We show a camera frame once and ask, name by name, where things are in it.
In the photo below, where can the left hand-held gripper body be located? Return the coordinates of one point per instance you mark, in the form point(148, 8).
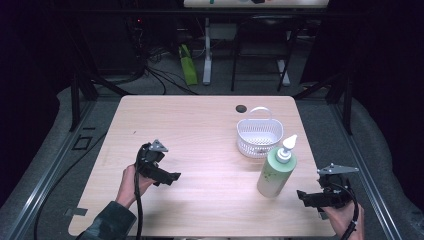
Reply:
point(150, 159)

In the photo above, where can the black chair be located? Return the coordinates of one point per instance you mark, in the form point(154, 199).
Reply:
point(260, 33)

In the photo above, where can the green pump bottle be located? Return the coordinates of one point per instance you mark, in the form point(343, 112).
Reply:
point(277, 171)

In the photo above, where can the grey tape strip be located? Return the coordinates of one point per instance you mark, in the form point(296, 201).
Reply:
point(76, 211)

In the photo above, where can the white plastic basket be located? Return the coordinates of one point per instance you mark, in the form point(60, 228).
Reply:
point(259, 138)

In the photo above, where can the person's right hand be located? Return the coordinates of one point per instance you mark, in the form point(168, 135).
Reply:
point(343, 221)

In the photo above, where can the black metal frame stand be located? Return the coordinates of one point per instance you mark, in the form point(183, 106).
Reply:
point(340, 96)
point(80, 96)

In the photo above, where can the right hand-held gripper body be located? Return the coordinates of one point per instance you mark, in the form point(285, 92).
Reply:
point(335, 190)

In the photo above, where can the person's left hand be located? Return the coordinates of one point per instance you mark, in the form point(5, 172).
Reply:
point(130, 186)

